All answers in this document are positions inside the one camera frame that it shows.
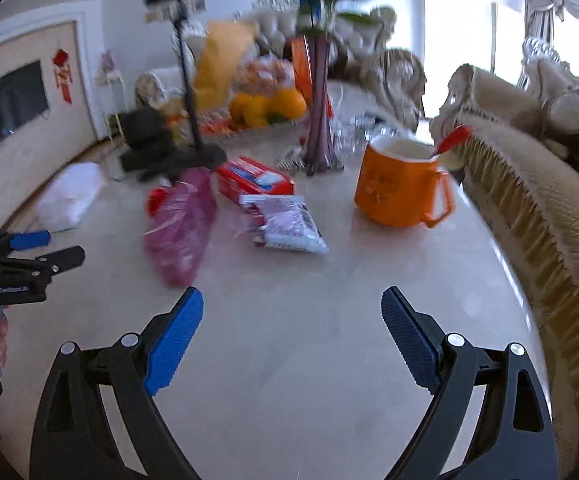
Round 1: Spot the clear glass dish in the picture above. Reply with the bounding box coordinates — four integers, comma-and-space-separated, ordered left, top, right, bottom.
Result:
332, 112, 396, 154

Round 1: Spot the black wall television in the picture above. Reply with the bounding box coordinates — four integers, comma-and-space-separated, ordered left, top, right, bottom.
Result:
0, 60, 51, 157

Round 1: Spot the zebra-striped wrapper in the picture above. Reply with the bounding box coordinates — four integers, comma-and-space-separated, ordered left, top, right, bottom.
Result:
275, 147, 303, 171

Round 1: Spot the red spoon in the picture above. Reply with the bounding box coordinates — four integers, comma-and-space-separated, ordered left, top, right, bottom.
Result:
432, 125, 473, 159

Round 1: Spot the grey window curtain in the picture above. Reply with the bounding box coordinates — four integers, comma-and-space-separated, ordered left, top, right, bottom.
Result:
522, 0, 579, 92

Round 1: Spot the black bag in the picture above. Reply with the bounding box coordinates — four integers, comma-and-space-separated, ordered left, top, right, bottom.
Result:
119, 107, 181, 184

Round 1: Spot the black stand with pole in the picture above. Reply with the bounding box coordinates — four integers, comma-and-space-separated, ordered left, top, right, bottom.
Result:
142, 0, 228, 173

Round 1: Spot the orange carton box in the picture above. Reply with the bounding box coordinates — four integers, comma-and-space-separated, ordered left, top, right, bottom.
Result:
292, 37, 316, 102

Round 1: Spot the white metal rack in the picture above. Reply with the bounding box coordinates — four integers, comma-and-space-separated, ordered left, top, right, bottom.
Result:
96, 52, 128, 141

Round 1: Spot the clear bag of snacks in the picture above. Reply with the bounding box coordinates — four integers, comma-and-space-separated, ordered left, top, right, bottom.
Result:
234, 55, 300, 97

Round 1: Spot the yellow bag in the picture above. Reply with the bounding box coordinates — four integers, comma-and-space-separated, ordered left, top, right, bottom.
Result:
192, 21, 260, 111

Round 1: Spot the pink plastic bag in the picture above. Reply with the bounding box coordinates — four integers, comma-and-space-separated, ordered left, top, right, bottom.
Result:
142, 167, 219, 289

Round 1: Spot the orange fruit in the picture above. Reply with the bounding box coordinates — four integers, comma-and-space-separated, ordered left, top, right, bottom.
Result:
244, 97, 273, 129
268, 88, 308, 119
228, 92, 255, 124

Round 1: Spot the white plastic bag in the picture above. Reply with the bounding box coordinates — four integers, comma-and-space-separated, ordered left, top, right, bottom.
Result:
36, 162, 105, 231

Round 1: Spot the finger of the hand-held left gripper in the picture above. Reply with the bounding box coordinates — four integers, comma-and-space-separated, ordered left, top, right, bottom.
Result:
0, 229, 51, 257
0, 245, 86, 279

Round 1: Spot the red snack packet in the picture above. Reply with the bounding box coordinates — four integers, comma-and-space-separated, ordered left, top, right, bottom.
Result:
200, 116, 235, 136

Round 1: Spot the purple glass vase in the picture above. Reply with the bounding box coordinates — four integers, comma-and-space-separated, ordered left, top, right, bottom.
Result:
297, 35, 345, 177

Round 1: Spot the orange mug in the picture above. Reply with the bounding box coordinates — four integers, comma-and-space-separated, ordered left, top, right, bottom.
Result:
354, 135, 458, 229

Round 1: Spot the beige fringed sofa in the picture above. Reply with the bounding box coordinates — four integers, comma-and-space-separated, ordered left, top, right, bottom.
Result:
429, 64, 579, 467

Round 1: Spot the red knot wall decoration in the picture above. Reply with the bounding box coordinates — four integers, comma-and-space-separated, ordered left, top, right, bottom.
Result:
52, 47, 75, 106

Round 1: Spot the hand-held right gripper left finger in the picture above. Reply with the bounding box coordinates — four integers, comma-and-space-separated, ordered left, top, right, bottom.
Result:
29, 286, 205, 480

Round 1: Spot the red box with blue label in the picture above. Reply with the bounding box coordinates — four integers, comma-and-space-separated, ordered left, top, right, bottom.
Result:
216, 156, 295, 200

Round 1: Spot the round bolster cushion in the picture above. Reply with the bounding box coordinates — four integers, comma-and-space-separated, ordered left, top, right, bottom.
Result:
541, 85, 579, 142

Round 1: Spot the white printed plastic packet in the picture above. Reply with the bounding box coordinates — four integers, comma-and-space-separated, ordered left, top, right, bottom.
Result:
239, 194, 331, 255

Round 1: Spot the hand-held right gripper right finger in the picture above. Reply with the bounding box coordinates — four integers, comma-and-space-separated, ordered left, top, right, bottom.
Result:
381, 286, 560, 480

